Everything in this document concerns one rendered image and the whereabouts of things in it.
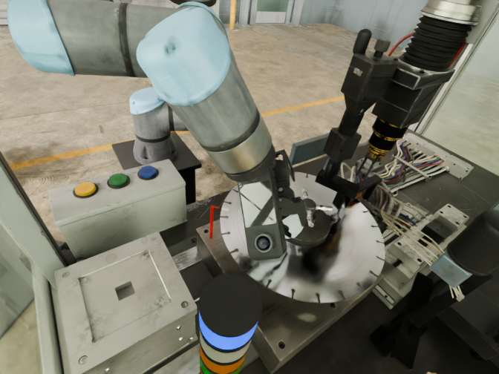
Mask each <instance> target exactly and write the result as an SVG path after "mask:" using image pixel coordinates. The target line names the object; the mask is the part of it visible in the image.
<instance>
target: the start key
mask: <svg viewBox="0 0 499 374"><path fill-rule="evenodd" d="M127 182H128V178H127V176H126V175H124V174H114V175H112V176H111V177H110V178H109V183H110V185H111V186H123V185H125V184H126V183H127Z"/></svg>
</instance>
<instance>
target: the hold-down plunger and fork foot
mask: <svg viewBox="0 0 499 374"><path fill-rule="evenodd" d="M353 72H354V73H355V74H356V75H358V76H361V75H362V70H360V69H358V68H355V69H354V71H353ZM339 164H340V162H334V161H333V160H332V159H331V158H329V160H328V162H327V165H326V168H325V170H324V169H321V170H320V172H319V173H318V174H317V176H316V179H315V182H316V183H319V184H321V185H323V186H325V187H328V188H330V189H332V190H334V191H337V193H336V196H335V198H334V200H333V202H332V204H333V205H334V206H335V207H336V208H337V209H338V210H340V209H341V207H342V205H343V203H344V202H345V208H347V207H348V205H349V204H350V202H351V200H352V199H353V200H355V198H356V196H357V194H358V192H359V190H360V188H361V186H360V185H357V184H355V183H353V182H351V181H349V180H346V179H344V178H342V177H339V176H337V175H336V171H337V169H338V167H339Z"/></svg>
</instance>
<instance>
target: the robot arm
mask: <svg viewBox="0 0 499 374"><path fill-rule="evenodd" d="M168 1H169V2H170V3H171V4H172V5H173V8H170V7H155V6H148V5H141V4H132V0H9V2H8V6H7V21H8V26H9V29H10V34H11V36H12V38H13V41H14V43H15V45H16V46H17V48H18V51H19V52H20V54H21V55H22V57H23V58H24V60H25V61H26V62H27V63H28V64H29V65H30V66H32V67H33V68H35V69H37V70H40V71H43V72H49V73H66V74H69V75H71V76H75V74H79V75H96V76H128V77H137V78H149V79H150V80H151V83H152V84H153V88H144V89H142V90H139V91H137V92H135V93H133V94H132V95H131V97H130V100H129V102H130V112H131V116H132V120H133V124H134V132H135V136H136V138H135V142H134V149H133V152H134V158H135V160H136V161H138V162H139V163H141V164H143V165H147V164H150V163H155V162H159V161H162V160H167V159H170V161H171V162H172V161H173V160H174V159H175V158H176V156H177V146H176V145H175V142H174V140H173V139H172V136H171V131H190V133H191V134H192V135H193V137H194V138H195V139H196V140H197V141H198V142H199V144H200V145H201V148H202V149H204V150H205V151H206V153H207V154H208V155H209V156H210V157H211V159H212V160H213V161H214V163H215V164H216V166H217V167H219V169H220V170H222V171H223V172H224V173H225V175H226V176H227V177H228V178H229V179H231V180H233V181H237V182H238V190H239V196H240V201H241V210H242V215H243V221H244V230H245V235H246V240H247V250H248V255H249V257H250V258H251V259H252V260H269V259H277V258H280V257H281V256H282V255H283V254H284V253H285V252H286V251H287V243H286V238H287V239H289V238H294V237H296V236H297V235H298V234H299V233H300V232H301V230H302V229H303V227H304V225H305V222H306V219H307V207H306V204H305V202H304V201H303V199H301V197H295V194H294V191H293V190H292V189H291V188H290V176H291V177H292V180H293V182H295V173H294V169H293V167H292V165H291V162H290V160H289V158H288V156H287V153H286V151H285V149H284V150H280V151H275V147H274V145H273V143H272V137H271V135H270V132H269V130H268V128H267V126H266V124H265V122H264V119H263V117H262V115H261V113H260V111H259V110H258V109H257V107H256V104H255V102H254V100H253V98H252V96H251V94H250V91H249V89H248V87H247V85H246V83H245V81H244V79H243V77H242V75H241V72H240V71H239V68H238V66H237V63H236V61H235V57H234V54H233V52H232V49H231V47H230V45H229V39H228V35H227V31H226V28H225V27H224V24H223V23H222V21H221V20H220V19H219V18H218V16H217V15H216V14H215V12H214V11H213V10H212V9H211V8H213V7H214V6H215V5H216V2H217V0H168ZM279 155H282V157H283V160H277V159H276V158H278V157H279ZM288 164H289V165H288ZM289 166H290V167H289ZM284 225H286V226H288V229H287V228H285V227H284Z"/></svg>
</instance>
